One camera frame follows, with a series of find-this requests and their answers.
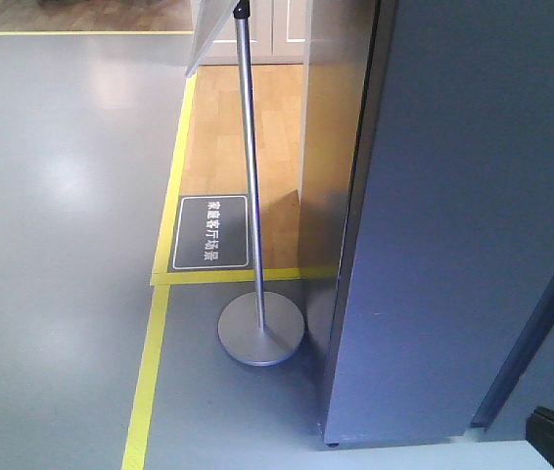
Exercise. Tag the fridge door with bins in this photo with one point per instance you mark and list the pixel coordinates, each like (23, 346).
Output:
(455, 242)

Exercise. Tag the black floor label sign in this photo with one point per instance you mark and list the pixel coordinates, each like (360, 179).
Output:
(211, 232)

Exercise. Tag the silver sign stand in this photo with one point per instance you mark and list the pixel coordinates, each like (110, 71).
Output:
(261, 328)

